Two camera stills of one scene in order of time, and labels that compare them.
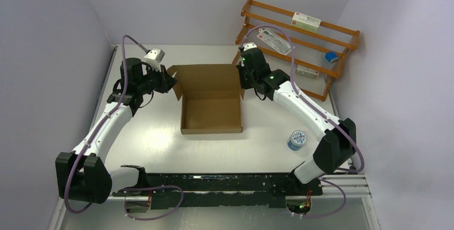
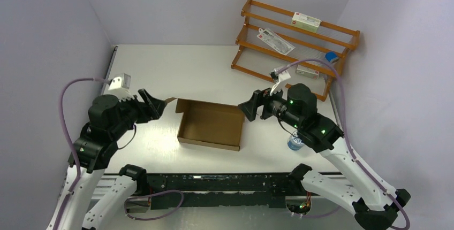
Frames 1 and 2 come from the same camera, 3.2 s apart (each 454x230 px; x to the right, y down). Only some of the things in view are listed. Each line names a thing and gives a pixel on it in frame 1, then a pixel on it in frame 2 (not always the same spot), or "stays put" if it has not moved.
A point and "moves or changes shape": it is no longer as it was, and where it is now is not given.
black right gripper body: x=246 y=79 → x=273 y=105
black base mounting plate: x=221 y=190 stays put
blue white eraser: x=331 y=57 stays put
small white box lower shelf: x=307 y=71 stays put
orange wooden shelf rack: x=305 y=53 stays put
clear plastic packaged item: x=274 y=41 stays put
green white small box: x=307 y=22 stays put
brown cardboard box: x=211 y=98 moves or changes shape
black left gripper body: x=154 y=80 → x=133 y=110
